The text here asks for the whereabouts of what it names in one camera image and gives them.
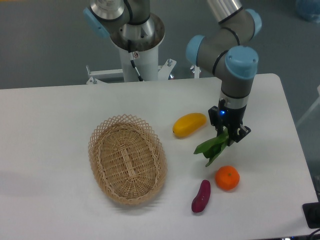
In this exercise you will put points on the green bok choy vegetable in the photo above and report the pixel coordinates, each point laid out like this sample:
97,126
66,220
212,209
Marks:
213,147

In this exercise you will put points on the woven wicker basket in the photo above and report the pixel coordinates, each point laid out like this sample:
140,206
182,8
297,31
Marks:
127,159

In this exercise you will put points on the purple sweet potato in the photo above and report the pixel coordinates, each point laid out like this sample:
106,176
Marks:
202,198

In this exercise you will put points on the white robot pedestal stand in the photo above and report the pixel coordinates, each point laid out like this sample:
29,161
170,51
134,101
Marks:
138,47

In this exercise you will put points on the black device at edge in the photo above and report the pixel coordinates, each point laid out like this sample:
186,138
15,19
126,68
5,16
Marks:
312,214

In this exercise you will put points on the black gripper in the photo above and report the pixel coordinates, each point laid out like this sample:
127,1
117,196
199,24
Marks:
232,118

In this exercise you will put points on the orange tangerine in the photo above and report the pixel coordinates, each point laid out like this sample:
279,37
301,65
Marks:
227,178

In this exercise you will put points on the yellow mango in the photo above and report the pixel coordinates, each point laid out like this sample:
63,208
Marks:
188,124

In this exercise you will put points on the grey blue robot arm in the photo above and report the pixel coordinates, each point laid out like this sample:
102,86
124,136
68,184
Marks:
225,55

